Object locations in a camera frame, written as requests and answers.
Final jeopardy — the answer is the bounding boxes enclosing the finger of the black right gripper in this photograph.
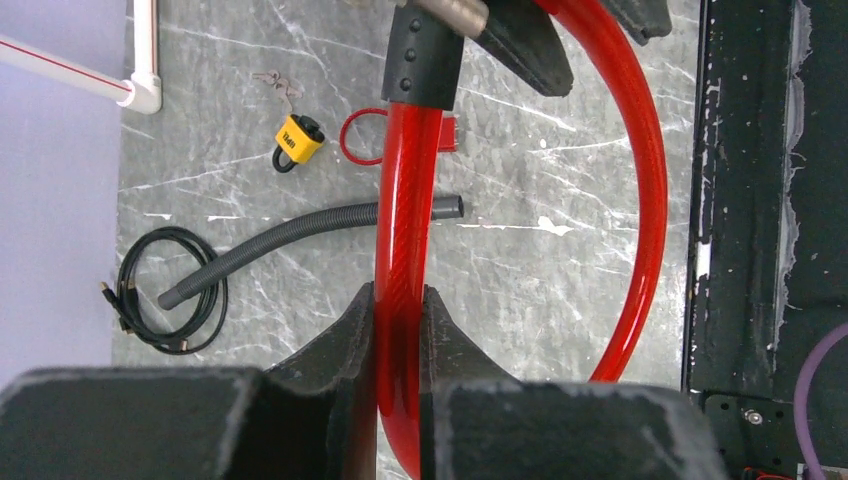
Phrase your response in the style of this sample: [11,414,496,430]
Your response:
[475,0,574,97]
[601,0,672,46]

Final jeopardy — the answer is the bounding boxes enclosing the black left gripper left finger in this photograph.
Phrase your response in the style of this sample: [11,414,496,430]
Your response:
[1,284,377,479]

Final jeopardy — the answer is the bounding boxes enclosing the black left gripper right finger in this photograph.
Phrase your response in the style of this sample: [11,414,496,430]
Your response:
[419,287,727,479]

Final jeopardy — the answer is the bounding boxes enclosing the red cable bike lock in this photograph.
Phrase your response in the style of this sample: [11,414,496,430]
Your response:
[374,1,668,478]

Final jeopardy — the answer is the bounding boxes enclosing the yellow padlock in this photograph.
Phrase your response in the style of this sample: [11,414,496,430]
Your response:
[272,114,325,173]

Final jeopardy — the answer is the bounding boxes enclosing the silver padlock keys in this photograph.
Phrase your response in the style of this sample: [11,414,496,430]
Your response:
[251,70,303,114]

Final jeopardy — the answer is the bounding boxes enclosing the black corrugated hose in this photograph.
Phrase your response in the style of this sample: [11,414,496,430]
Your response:
[156,194,466,311]

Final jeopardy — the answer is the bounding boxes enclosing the coiled black cable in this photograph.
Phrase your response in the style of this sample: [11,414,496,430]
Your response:
[99,226,230,356]

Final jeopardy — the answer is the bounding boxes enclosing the white pvc pipe frame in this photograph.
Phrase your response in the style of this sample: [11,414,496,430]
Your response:
[1,1,163,115]

